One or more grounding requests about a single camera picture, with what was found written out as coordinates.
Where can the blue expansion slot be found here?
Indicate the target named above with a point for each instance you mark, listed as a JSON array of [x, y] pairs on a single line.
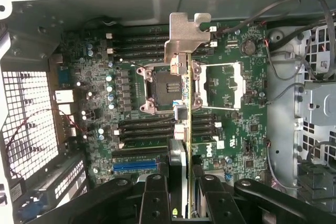
[[134, 166]]

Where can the green motherboard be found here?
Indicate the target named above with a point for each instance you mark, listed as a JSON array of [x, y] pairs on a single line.
[[236, 129]]

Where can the CPU socket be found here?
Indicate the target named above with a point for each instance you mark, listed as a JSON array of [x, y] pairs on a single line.
[[162, 90]]

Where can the thin metal locking lever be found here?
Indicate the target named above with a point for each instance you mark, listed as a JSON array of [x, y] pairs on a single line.
[[220, 107]]

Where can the open black PC case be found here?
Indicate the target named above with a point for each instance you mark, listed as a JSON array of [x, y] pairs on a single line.
[[78, 6]]

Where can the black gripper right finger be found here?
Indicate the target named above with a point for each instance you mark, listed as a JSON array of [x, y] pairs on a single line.
[[220, 208]]

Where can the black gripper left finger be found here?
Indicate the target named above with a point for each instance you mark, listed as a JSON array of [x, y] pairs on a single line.
[[155, 203]]

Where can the coin cell battery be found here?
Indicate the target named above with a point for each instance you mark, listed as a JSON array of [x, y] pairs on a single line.
[[248, 47]]

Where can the black RAM slot bank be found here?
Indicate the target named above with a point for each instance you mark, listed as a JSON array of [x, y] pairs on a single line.
[[139, 43], [147, 132]]

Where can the blue VGA port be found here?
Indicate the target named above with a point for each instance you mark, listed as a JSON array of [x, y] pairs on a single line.
[[64, 77]]

